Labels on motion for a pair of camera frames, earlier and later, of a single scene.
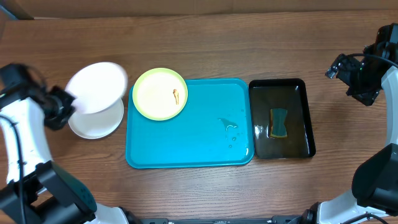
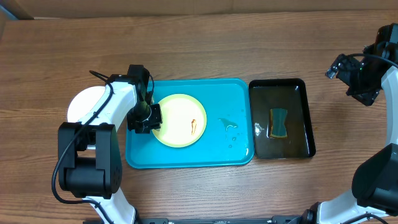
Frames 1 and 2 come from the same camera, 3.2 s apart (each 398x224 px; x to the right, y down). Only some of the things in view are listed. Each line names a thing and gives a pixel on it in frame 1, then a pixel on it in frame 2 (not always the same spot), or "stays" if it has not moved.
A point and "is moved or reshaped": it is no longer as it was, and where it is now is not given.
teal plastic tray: x=214 y=129 stays
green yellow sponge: x=277 y=117 stays
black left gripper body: x=63 y=109 → x=146 y=117
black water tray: x=286 y=94 stays
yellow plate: x=160 y=94 → x=184 y=121
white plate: x=97 y=87 is moved or reshaped
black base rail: x=276 y=219 stays
